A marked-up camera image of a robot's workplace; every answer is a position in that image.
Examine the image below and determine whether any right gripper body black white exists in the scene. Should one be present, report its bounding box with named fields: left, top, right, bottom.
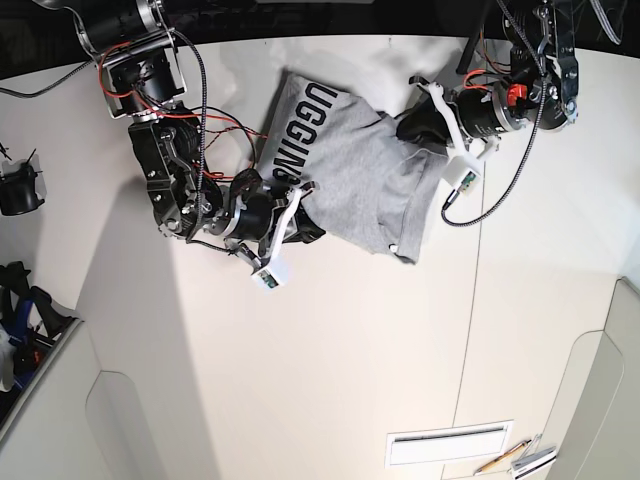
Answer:
left=219, top=183, right=326, bottom=250

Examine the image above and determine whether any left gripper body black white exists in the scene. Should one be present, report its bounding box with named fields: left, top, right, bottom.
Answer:
left=396, top=84, right=529, bottom=146

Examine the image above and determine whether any grey T-shirt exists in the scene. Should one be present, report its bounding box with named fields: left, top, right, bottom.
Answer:
left=257, top=72, right=448, bottom=264

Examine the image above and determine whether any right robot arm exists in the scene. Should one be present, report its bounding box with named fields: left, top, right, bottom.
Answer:
left=58, top=1, right=324, bottom=255

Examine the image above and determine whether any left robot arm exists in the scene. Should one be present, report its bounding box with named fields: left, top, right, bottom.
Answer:
left=443, top=1, right=579, bottom=142

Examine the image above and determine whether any black cup-shaped holder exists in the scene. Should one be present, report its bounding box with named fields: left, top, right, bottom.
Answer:
left=1, top=150, right=45, bottom=217

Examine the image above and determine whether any black and blue tool pile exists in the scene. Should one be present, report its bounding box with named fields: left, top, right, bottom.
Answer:
left=1, top=261, right=76, bottom=393

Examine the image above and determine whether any white rectangular slot plate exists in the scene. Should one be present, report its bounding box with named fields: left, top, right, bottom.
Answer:
left=385, top=420, right=514, bottom=468

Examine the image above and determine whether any yellow pencil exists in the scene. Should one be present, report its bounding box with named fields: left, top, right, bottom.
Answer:
left=473, top=439, right=532, bottom=476

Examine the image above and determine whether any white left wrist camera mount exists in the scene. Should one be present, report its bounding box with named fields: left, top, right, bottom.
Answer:
left=409, top=75, right=500, bottom=208

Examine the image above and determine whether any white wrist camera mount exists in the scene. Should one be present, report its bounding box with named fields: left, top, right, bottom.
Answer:
left=409, top=75, right=500, bottom=208
left=251, top=181, right=317, bottom=290

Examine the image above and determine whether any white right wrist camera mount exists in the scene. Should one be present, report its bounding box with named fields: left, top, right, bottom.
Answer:
left=251, top=181, right=317, bottom=290

